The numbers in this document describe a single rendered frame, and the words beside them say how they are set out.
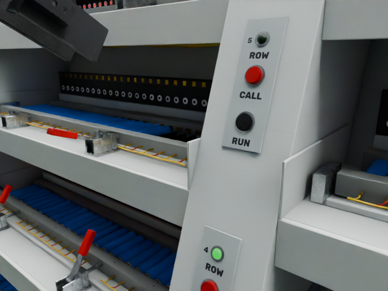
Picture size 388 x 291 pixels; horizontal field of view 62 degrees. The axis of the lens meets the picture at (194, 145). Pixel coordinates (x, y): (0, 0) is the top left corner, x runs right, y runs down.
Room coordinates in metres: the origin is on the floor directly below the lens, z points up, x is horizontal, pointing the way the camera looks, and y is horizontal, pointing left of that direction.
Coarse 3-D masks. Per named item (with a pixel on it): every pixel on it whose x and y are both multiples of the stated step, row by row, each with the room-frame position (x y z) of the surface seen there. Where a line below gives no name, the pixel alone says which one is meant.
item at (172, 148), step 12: (0, 108) 0.71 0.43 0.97; (12, 108) 0.68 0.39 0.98; (36, 120) 0.61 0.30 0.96; (48, 120) 0.59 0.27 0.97; (60, 120) 0.56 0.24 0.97; (72, 120) 0.55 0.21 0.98; (84, 132) 0.52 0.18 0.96; (120, 132) 0.47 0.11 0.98; (132, 132) 0.46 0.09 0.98; (132, 144) 0.45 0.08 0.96; (144, 144) 0.44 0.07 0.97; (156, 144) 0.42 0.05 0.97; (168, 144) 0.41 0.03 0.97; (180, 144) 0.40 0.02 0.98; (180, 156) 0.40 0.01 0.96
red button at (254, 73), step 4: (252, 68) 0.29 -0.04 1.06; (256, 68) 0.29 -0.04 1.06; (248, 72) 0.29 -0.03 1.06; (252, 72) 0.29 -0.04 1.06; (256, 72) 0.29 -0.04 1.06; (260, 72) 0.29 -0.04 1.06; (248, 76) 0.29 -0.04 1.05; (252, 76) 0.29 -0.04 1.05; (256, 76) 0.29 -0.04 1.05; (260, 76) 0.29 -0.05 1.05; (248, 80) 0.29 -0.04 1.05; (252, 80) 0.29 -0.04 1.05; (256, 80) 0.29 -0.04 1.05
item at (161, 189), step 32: (0, 96) 0.73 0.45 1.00; (32, 96) 0.78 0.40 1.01; (64, 96) 0.79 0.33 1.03; (0, 128) 0.60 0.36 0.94; (32, 128) 0.60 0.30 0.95; (32, 160) 0.53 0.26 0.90; (64, 160) 0.47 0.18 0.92; (96, 160) 0.42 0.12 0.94; (128, 160) 0.42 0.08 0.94; (192, 160) 0.32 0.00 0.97; (128, 192) 0.39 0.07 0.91; (160, 192) 0.35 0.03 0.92
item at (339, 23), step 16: (336, 0) 0.27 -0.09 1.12; (352, 0) 0.26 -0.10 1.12; (368, 0) 0.25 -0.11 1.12; (384, 0) 0.25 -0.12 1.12; (336, 16) 0.27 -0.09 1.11; (352, 16) 0.26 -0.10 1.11; (368, 16) 0.25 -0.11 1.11; (384, 16) 0.25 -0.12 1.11; (336, 32) 0.27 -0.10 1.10; (352, 32) 0.26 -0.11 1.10; (368, 32) 0.26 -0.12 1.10; (384, 32) 0.25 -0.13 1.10
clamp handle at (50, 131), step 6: (48, 132) 0.39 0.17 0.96; (54, 132) 0.39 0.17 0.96; (60, 132) 0.39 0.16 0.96; (66, 132) 0.40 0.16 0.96; (72, 132) 0.41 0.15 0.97; (96, 132) 0.44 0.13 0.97; (72, 138) 0.41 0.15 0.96; (84, 138) 0.42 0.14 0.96; (90, 138) 0.43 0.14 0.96; (96, 138) 0.44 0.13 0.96
